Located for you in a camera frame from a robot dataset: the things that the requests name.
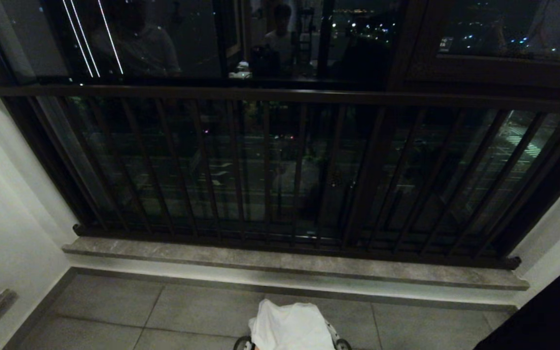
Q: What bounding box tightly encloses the white garment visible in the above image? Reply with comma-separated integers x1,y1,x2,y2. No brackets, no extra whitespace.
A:
248,299,336,350

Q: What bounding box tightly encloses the dark metal window railing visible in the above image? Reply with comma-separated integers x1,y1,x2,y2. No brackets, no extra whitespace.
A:
0,81,560,270

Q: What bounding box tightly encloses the grey stone window sill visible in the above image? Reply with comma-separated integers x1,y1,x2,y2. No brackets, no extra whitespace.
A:
62,237,530,291

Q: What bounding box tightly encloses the dark window frame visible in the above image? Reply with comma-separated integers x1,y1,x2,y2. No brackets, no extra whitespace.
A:
0,0,560,258

